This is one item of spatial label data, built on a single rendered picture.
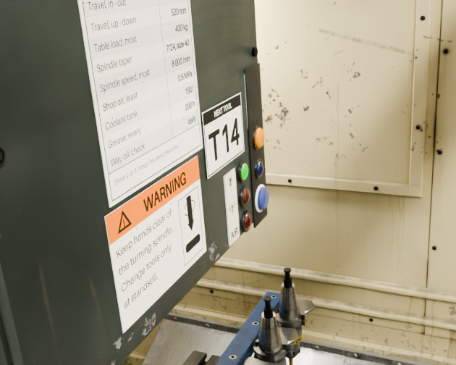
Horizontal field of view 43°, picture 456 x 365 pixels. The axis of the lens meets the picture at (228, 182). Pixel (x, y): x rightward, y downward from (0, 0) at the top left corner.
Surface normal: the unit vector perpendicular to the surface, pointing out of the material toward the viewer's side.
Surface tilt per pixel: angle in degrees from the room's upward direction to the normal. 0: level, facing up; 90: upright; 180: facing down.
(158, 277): 90
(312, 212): 90
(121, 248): 90
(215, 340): 24
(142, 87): 90
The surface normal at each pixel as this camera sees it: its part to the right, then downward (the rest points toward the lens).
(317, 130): -0.41, 0.34
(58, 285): 0.91, 0.08
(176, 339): -0.23, -0.71
